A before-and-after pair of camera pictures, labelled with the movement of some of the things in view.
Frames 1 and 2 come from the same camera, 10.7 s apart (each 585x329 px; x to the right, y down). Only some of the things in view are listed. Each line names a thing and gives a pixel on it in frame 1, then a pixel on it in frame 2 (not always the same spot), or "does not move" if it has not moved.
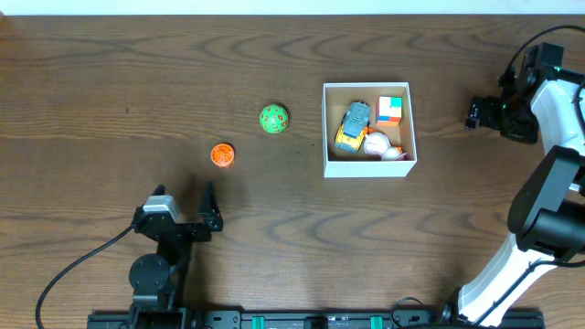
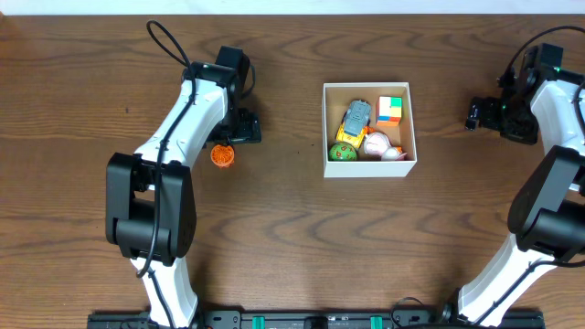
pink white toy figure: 378,144 does not move
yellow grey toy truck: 351,132 does not move
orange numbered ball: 222,154 does not move
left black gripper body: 184,228 → 244,130
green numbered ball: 273,119 → 343,152
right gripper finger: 471,122 does not move
